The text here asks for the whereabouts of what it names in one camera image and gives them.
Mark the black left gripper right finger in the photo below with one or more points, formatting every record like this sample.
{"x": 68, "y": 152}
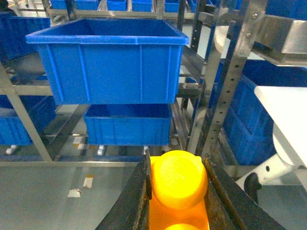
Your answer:
{"x": 228, "y": 207}

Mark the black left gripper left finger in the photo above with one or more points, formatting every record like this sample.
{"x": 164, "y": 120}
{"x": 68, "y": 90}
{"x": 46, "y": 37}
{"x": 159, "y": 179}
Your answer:
{"x": 131, "y": 210}

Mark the yellow two-stud toy block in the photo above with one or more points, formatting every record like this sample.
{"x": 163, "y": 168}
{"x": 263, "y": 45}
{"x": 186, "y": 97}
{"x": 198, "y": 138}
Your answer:
{"x": 179, "y": 184}

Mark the lower blue bin left rack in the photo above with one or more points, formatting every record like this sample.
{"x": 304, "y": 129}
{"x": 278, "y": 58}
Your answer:
{"x": 128, "y": 124}

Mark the blue bin on left rack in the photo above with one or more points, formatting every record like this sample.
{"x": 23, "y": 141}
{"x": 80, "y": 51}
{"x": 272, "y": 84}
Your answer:
{"x": 111, "y": 61}

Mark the steel rack upright post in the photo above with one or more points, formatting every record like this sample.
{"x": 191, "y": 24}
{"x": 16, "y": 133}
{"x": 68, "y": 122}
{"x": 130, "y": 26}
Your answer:
{"x": 244, "y": 25}

